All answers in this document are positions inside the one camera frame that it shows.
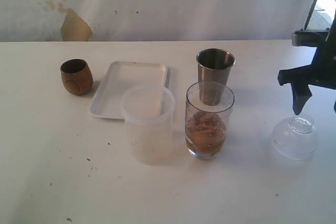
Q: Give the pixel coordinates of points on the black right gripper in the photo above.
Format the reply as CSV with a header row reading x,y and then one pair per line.
x,y
321,71

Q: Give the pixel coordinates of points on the stainless steel cup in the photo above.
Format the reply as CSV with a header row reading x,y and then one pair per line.
x,y
214,67

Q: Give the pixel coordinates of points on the brown wooden cubes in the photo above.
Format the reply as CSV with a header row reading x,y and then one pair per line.
x,y
205,133

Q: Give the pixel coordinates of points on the brown wooden cup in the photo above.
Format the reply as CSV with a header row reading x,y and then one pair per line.
x,y
76,76

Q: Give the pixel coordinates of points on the clear plastic shaker lid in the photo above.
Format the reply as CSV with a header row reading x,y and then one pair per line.
x,y
295,137

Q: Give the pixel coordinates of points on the clear plastic shaker cup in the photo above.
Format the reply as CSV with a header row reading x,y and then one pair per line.
x,y
209,105

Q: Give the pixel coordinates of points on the translucent plastic measuring cup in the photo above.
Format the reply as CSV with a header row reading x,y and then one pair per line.
x,y
148,115

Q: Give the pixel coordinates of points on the white rectangular tray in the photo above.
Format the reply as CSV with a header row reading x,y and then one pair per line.
x,y
120,77

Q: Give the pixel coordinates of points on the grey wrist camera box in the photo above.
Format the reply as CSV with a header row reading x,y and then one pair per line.
x,y
309,38

